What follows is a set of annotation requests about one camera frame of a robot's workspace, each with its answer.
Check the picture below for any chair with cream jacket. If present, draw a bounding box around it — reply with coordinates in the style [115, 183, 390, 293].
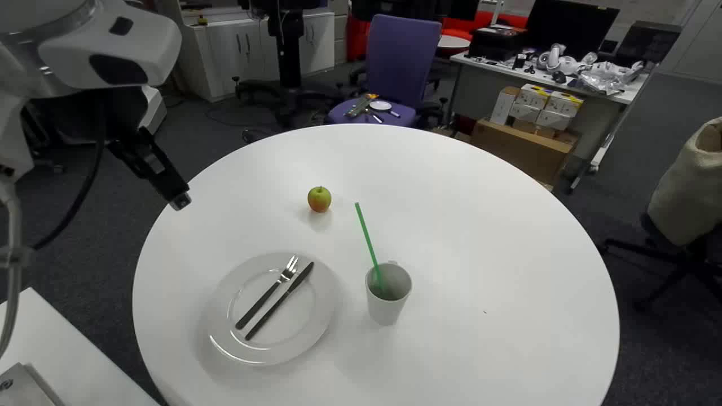
[600, 118, 722, 310]

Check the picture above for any small white dish on chair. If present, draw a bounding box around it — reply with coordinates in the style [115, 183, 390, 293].
[371, 99, 392, 114]

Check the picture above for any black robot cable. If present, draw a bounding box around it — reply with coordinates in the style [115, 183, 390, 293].
[29, 134, 109, 254]

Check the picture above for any white mug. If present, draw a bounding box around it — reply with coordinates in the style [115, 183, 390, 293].
[365, 262, 414, 326]

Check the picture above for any white robot base platform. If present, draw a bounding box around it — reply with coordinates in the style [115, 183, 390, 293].
[0, 289, 158, 406]

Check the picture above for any green plastic straw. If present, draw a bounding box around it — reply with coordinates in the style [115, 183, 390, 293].
[354, 204, 383, 291]

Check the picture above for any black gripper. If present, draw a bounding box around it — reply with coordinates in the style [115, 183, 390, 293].
[110, 129, 192, 211]

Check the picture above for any white round plate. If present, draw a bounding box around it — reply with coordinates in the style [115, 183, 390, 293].
[201, 250, 339, 368]

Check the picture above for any cardboard box under desk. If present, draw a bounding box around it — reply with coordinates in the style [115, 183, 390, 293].
[471, 120, 576, 188]

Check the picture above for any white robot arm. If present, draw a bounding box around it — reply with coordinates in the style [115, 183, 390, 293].
[0, 0, 189, 211]

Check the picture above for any white desk with clutter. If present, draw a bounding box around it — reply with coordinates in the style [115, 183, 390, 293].
[450, 52, 648, 188]

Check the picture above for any black handled knife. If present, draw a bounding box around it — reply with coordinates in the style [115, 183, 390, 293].
[243, 262, 316, 341]

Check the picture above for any purple office chair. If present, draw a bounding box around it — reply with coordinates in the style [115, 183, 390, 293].
[327, 15, 442, 126]

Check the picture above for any red green apple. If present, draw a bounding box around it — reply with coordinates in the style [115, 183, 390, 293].
[307, 185, 333, 213]

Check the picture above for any black handled fork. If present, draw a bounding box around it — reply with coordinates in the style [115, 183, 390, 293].
[234, 256, 299, 329]

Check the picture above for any black computer monitor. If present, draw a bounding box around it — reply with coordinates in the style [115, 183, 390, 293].
[523, 0, 619, 60]

